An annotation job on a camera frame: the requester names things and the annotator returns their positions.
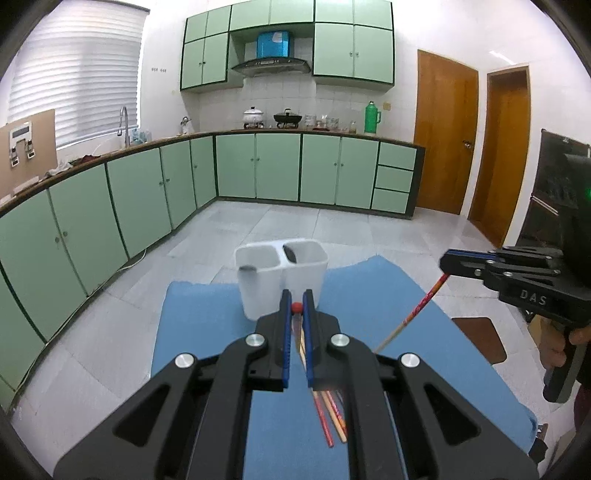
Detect person's right hand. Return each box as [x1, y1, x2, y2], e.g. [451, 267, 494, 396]
[538, 320, 591, 370]

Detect blue hood chimney cover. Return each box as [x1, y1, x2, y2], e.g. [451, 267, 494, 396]
[257, 31, 291, 61]

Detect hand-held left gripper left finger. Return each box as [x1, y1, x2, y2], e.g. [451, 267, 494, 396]
[53, 289, 294, 480]

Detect blue table mat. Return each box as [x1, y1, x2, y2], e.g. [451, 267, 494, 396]
[151, 255, 539, 480]

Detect green wall cabinet unit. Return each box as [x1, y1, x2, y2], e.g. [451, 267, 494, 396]
[180, 0, 395, 95]

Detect white floor cable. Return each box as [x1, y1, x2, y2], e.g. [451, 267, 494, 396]
[115, 249, 148, 274]

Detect white window blind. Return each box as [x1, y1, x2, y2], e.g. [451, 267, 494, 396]
[9, 4, 148, 148]

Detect brown wooden door frame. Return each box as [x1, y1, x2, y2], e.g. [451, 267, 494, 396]
[468, 66, 530, 247]

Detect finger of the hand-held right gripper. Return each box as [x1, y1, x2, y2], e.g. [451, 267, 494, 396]
[484, 259, 570, 292]
[438, 248, 564, 278]

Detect green base cabinet run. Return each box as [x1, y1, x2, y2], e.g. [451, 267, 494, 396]
[0, 130, 426, 402]

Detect white two-compartment utensil holder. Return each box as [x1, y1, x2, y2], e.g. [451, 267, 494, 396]
[235, 237, 329, 321]

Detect white device on board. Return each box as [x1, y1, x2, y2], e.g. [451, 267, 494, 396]
[9, 122, 38, 169]

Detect brown wooden stool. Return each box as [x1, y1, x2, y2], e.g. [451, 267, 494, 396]
[451, 316, 507, 364]

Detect row of glass jars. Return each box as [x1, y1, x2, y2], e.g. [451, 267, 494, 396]
[305, 114, 358, 134]

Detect green thermos flask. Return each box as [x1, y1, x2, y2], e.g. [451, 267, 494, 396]
[363, 100, 382, 136]

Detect range hood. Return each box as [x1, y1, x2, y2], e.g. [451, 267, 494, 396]
[231, 58, 311, 77]

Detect black wok with lid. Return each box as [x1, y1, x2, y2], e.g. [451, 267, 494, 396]
[273, 109, 304, 128]

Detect brown wooden door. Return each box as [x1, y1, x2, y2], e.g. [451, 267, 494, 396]
[413, 50, 479, 215]

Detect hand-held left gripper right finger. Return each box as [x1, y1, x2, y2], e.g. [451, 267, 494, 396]
[302, 289, 540, 480]

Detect cloths on counter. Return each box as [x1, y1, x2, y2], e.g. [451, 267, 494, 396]
[46, 154, 107, 178]

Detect kitchen faucet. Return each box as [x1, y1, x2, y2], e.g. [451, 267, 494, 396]
[117, 106, 132, 148]

